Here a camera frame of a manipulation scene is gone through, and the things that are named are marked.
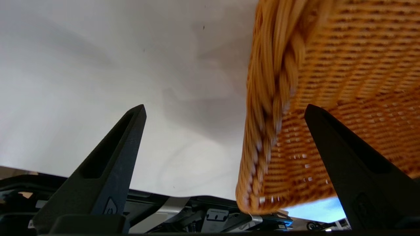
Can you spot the black silver robot base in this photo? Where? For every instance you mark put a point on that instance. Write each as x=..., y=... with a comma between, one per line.
x=157, y=213

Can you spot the orange wicker basket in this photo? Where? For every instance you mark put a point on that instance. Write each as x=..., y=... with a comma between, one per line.
x=344, y=59

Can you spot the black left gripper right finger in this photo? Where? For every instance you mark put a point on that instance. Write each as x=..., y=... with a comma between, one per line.
x=370, y=203

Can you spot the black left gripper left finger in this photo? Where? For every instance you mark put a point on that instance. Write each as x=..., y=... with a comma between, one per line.
x=108, y=193

